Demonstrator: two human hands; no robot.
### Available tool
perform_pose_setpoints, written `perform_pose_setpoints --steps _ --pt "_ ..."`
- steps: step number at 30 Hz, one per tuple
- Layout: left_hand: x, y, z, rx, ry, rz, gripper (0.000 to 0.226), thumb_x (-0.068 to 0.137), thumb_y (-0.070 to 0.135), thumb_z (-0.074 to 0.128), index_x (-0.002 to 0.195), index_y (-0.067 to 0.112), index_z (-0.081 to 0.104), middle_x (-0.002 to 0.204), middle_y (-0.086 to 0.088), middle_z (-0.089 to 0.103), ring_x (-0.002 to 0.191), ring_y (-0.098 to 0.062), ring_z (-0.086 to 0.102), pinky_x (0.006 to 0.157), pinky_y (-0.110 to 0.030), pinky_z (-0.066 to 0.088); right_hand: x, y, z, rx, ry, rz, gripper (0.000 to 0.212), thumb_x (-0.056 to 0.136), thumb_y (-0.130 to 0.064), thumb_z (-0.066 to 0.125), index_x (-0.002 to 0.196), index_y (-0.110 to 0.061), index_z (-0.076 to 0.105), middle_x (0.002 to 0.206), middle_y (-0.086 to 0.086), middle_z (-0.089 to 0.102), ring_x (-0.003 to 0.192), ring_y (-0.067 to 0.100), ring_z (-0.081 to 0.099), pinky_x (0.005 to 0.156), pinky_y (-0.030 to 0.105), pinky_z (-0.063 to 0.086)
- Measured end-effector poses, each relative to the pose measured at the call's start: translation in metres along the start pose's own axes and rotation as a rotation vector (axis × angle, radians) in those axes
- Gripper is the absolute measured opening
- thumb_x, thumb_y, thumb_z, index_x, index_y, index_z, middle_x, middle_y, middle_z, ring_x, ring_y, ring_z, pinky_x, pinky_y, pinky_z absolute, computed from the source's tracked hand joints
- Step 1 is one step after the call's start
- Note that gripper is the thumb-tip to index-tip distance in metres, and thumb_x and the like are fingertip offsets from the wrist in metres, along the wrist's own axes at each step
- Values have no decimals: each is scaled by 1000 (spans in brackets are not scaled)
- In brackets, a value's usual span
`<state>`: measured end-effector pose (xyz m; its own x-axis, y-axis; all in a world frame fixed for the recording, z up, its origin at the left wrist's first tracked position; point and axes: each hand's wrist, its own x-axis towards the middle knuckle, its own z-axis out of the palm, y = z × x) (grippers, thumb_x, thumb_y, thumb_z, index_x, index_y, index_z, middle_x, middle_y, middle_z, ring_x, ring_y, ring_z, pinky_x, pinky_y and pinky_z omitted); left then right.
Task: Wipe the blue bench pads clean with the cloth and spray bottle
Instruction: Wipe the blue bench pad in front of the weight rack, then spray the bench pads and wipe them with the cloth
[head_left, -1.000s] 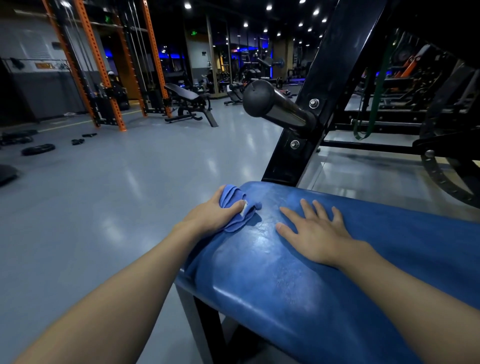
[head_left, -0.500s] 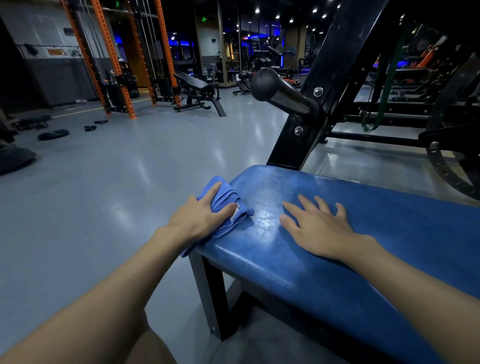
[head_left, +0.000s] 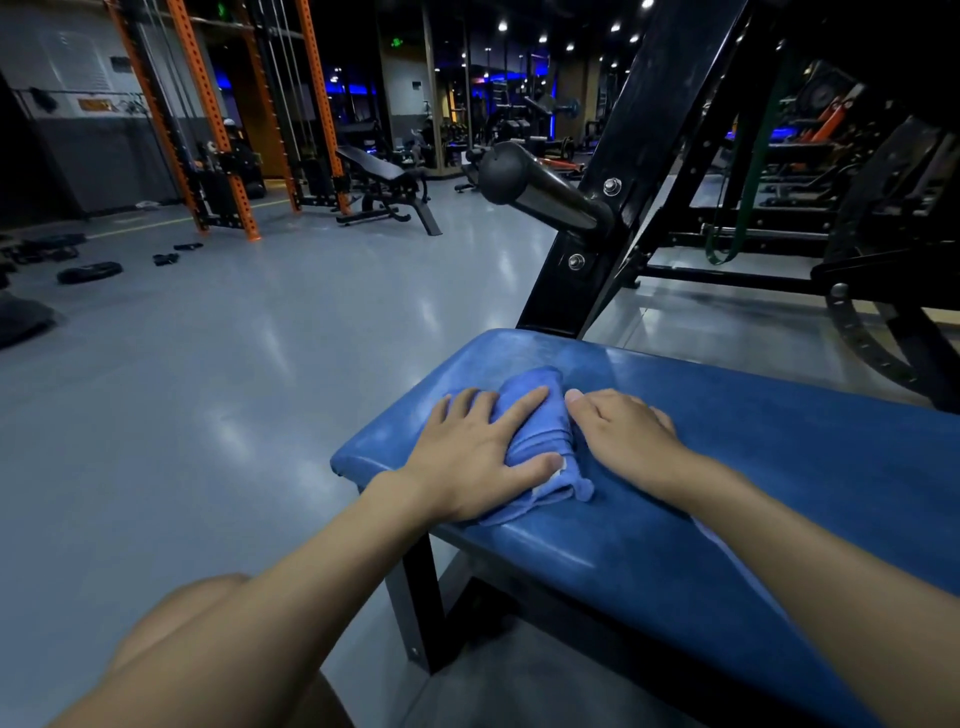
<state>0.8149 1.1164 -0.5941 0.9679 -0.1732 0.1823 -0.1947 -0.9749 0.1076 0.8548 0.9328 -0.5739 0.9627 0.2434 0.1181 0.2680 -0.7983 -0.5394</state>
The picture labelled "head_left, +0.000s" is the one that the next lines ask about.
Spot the blue bench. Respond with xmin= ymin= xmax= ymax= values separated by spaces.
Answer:
xmin=329 ymin=327 xmax=960 ymax=728

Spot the person's right forearm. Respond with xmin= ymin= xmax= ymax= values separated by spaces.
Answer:
xmin=667 ymin=453 xmax=960 ymax=728

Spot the person's left hand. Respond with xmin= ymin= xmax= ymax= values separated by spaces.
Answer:
xmin=389 ymin=386 xmax=565 ymax=525

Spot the person's left forearm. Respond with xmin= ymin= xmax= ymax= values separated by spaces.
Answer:
xmin=44 ymin=468 xmax=444 ymax=728

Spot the blue microfibre cloth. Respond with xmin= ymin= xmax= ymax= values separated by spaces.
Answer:
xmin=479 ymin=365 xmax=596 ymax=528

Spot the black rounded floor pad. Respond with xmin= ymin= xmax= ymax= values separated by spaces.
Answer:
xmin=0 ymin=290 xmax=60 ymax=350

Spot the black weight plate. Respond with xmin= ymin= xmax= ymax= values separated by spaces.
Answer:
xmin=56 ymin=260 xmax=125 ymax=286

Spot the person's leg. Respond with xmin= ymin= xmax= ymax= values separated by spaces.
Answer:
xmin=104 ymin=573 xmax=354 ymax=728

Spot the grey perforated adjustment plate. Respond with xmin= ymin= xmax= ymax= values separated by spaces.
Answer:
xmin=824 ymin=116 xmax=960 ymax=395

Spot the person's right hand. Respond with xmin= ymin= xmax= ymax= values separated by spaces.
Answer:
xmin=563 ymin=387 xmax=706 ymax=511

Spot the green resistance band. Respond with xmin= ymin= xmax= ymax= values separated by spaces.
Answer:
xmin=704 ymin=44 xmax=796 ymax=266

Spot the black gym machine frame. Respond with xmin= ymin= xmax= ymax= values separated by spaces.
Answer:
xmin=599 ymin=0 xmax=960 ymax=414
xmin=515 ymin=0 xmax=751 ymax=339

